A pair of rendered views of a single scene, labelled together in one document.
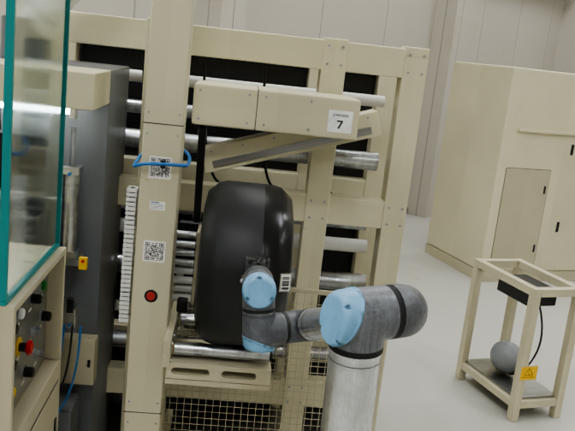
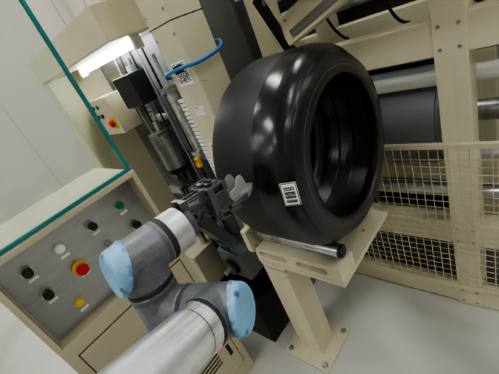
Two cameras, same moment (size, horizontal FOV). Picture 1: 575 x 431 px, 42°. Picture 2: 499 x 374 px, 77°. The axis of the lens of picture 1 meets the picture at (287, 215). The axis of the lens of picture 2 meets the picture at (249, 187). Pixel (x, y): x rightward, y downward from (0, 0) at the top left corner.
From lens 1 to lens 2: 200 cm
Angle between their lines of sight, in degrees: 54
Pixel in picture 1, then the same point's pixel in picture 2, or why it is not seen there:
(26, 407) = (110, 303)
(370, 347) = not seen: outside the picture
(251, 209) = (245, 99)
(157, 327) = not seen: hidden behind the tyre
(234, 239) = (226, 145)
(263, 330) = (145, 321)
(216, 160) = (291, 28)
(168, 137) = (169, 38)
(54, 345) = not seen: hidden behind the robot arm
